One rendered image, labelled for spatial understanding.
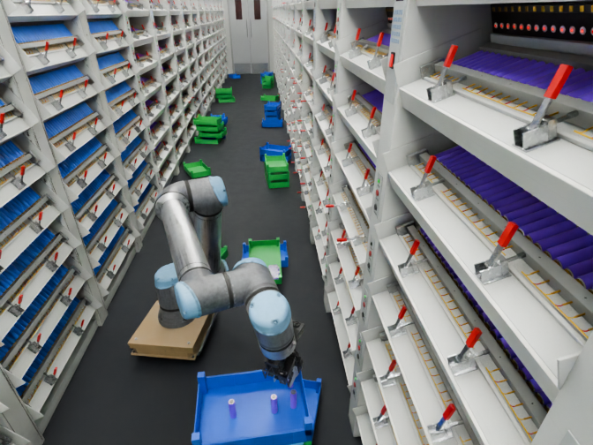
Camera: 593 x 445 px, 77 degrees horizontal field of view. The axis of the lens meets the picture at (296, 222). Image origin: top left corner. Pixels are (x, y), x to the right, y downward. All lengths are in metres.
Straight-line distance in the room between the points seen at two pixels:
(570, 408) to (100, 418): 1.71
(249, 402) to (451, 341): 0.65
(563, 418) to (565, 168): 0.26
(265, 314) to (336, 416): 0.98
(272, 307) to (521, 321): 0.49
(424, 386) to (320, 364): 1.01
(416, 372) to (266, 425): 0.44
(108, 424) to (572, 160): 1.78
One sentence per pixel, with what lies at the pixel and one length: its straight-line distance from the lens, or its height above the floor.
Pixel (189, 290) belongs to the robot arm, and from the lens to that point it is 0.89.
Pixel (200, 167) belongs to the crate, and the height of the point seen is 0.00.
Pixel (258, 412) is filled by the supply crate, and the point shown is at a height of 0.48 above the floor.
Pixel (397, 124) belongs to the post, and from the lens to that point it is 0.91.
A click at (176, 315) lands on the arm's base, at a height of 0.20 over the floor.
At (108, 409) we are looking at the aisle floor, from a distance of 1.93.
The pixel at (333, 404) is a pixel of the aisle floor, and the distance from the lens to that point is 1.78.
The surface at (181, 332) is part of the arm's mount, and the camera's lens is 1.92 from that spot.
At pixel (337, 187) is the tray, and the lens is 1.71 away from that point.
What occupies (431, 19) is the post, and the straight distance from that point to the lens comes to 0.90.
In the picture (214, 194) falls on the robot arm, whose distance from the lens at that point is 1.38.
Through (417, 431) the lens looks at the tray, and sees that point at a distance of 1.11.
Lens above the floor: 1.47
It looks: 30 degrees down
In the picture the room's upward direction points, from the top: straight up
